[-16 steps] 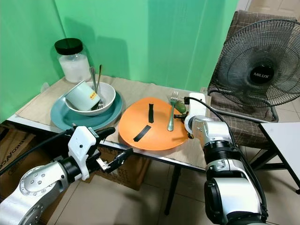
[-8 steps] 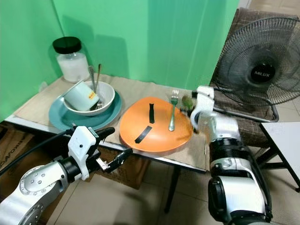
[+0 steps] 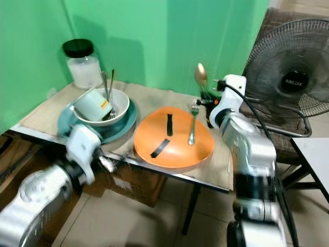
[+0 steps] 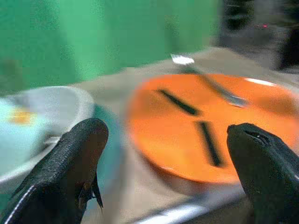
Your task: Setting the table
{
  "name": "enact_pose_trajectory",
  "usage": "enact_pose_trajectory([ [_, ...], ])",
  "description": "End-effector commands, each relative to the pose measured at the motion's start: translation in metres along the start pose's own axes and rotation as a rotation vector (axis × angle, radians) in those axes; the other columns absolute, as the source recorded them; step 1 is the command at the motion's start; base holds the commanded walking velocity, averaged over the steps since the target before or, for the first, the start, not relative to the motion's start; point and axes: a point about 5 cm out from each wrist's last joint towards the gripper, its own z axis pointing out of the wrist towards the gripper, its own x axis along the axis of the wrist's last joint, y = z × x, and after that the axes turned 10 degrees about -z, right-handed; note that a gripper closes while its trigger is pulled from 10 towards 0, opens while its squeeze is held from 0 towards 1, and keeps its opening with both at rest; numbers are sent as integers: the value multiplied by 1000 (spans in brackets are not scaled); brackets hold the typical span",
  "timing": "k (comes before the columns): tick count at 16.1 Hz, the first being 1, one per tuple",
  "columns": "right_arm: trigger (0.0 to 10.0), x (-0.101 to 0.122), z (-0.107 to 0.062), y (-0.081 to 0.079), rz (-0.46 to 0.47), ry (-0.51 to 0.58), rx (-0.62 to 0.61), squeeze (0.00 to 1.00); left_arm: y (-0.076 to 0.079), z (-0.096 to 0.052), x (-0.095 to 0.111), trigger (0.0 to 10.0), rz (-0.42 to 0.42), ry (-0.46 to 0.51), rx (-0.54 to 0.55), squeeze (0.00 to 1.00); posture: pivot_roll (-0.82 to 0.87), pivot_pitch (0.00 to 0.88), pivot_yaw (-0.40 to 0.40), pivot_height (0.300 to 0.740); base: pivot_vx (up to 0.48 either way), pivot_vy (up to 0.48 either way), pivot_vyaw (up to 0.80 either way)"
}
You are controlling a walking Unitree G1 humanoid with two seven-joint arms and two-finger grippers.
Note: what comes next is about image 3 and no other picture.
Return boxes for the plain cardboard box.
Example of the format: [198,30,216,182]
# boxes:
[81,164,169,208]

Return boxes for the slanted black tape strip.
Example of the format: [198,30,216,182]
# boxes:
[150,138,170,159]

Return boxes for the black standing fan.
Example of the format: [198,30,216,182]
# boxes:
[241,19,329,138]

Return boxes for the metal spoon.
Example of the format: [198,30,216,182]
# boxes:
[194,62,209,94]

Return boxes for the metal framed table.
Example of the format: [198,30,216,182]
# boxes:
[6,81,236,236]

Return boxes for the white bowl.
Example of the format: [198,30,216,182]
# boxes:
[72,87,131,127]

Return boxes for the green backdrop cloth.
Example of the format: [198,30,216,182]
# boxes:
[0,0,271,135]

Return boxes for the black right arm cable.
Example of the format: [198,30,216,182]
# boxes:
[220,80,300,247]

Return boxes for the metal utensil handle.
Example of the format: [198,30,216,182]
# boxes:
[108,68,116,99]
[100,70,110,101]

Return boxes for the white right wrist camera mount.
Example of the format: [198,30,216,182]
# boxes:
[212,74,247,128]

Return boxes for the glass jar with black lid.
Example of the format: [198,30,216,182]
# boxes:
[62,38,103,90]

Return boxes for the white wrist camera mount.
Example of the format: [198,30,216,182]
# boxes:
[68,125,104,183]
[212,74,247,128]

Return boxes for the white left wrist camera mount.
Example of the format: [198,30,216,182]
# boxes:
[68,125,104,183]

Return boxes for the metal fork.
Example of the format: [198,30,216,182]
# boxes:
[187,99,202,146]

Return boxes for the teal plate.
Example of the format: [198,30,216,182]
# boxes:
[57,97,139,144]

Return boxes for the beige table mat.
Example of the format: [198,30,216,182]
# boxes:
[25,81,235,191]

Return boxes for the short black tape strip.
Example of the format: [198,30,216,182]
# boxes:
[166,114,174,137]

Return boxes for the orange plate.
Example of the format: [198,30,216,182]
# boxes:
[133,106,215,168]

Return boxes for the printed cardboard box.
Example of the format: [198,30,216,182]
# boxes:
[0,134,32,180]

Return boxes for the pale green mug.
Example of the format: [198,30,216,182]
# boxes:
[74,90,114,122]

